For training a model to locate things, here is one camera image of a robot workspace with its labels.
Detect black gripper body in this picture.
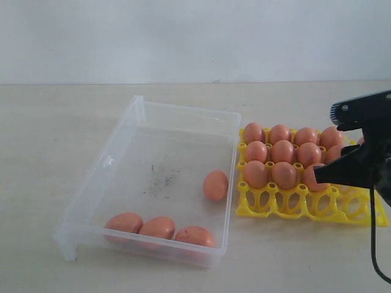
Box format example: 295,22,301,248
353,122,390,189

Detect yellow plastic egg tray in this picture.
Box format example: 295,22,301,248
236,129,371,226

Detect clear plastic bin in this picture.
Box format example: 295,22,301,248
55,96,241,267

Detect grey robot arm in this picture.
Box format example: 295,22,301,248
314,120,390,204

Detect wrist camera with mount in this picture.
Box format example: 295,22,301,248
329,90,390,131

